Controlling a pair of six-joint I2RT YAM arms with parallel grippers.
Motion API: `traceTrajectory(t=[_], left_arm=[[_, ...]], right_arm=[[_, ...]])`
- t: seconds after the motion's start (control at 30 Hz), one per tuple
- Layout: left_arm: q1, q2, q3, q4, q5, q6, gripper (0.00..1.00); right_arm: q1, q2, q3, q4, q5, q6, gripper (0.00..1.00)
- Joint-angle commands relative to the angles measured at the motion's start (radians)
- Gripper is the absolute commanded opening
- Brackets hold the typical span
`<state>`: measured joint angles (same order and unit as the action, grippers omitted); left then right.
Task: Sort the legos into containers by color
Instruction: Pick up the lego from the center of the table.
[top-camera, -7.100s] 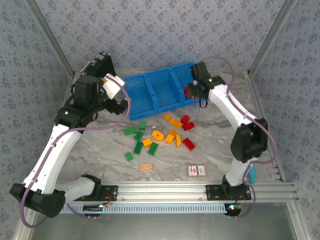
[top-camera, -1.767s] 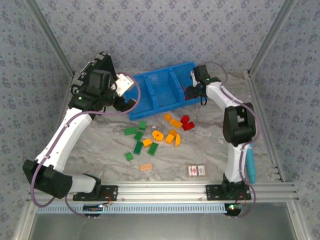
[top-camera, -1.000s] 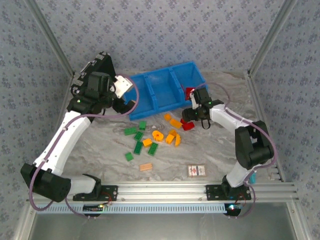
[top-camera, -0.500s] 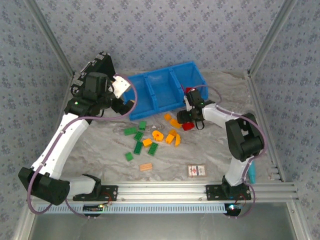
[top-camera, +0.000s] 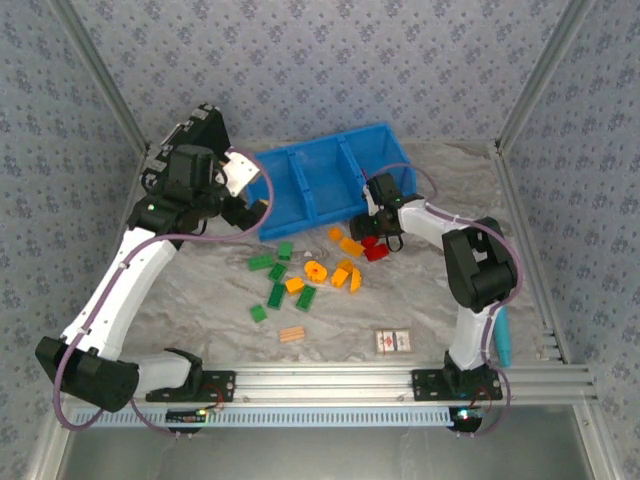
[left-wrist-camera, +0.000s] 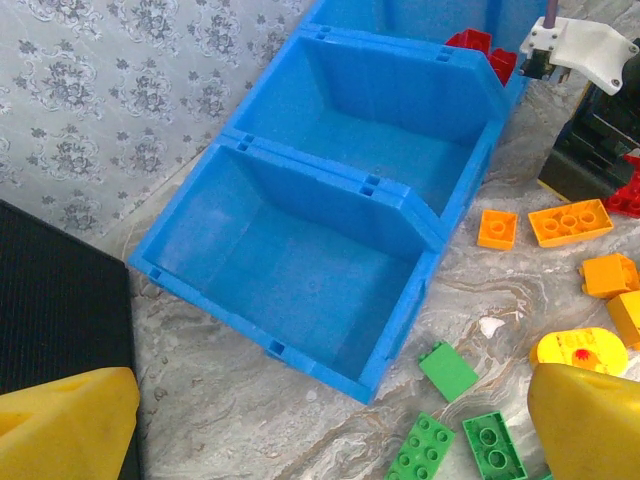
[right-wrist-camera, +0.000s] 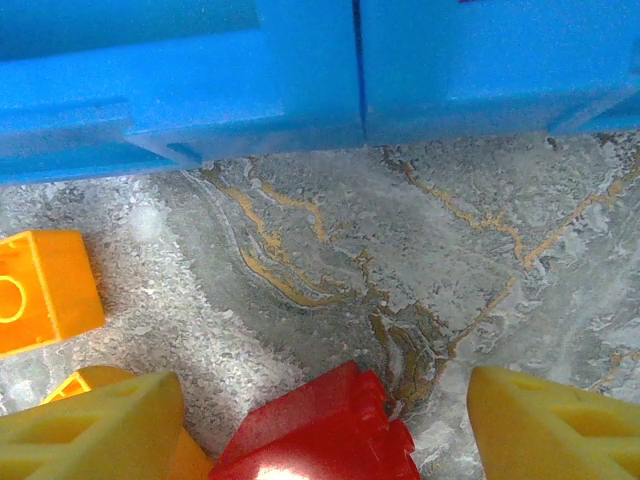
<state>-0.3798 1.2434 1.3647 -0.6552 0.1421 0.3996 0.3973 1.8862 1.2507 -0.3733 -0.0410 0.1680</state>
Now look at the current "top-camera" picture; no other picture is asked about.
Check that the small red lego brick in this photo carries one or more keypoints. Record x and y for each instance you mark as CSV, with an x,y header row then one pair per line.
x,y
369,242

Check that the small orange lego brick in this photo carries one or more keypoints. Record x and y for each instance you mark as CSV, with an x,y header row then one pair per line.
x,y
335,233
345,264

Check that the small green lego brick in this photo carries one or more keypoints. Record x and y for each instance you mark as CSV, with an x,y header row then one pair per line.
x,y
258,313
285,250

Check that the orange arch lego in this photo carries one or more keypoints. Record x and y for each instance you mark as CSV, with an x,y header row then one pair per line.
x,y
356,280

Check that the round orange lego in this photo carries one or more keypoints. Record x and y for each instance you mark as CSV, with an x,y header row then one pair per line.
x,y
315,270

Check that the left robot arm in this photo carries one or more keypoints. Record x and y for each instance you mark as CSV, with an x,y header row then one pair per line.
x,y
125,280

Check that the black ribbed briefcase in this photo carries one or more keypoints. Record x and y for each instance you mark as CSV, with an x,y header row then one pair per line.
x,y
210,132

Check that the blue three-compartment bin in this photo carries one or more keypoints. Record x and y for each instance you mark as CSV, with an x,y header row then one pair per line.
x,y
325,165

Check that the playing card box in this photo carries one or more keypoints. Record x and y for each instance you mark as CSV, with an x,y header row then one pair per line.
x,y
394,342

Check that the ribbed wooden block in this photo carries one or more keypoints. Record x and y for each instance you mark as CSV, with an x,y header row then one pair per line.
x,y
292,334

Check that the teal plastic tool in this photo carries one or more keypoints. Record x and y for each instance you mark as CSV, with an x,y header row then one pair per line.
x,y
504,345

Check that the right circuit board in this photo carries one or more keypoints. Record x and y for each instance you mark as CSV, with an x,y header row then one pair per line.
x,y
465,419

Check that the circuit board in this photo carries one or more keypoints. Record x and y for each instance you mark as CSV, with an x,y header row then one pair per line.
x,y
465,419
185,416

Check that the left circuit board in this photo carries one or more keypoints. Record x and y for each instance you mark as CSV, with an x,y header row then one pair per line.
x,y
185,416

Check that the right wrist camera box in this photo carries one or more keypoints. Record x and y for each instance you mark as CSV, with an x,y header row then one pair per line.
x,y
371,200

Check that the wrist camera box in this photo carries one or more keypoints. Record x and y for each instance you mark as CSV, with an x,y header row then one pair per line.
x,y
371,200
240,172

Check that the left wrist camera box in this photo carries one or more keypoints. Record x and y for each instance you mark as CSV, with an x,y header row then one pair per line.
x,y
240,172

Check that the aluminium frame post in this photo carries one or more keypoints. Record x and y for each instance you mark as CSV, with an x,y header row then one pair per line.
x,y
545,75
100,75

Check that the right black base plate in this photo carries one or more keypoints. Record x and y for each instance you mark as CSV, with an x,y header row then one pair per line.
x,y
425,385

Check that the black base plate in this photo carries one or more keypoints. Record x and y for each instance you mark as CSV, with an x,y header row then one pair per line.
x,y
220,387
425,385

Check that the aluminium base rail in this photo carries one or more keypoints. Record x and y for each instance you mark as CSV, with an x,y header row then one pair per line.
x,y
325,382

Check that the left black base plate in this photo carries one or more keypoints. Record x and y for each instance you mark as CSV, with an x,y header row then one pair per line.
x,y
220,387

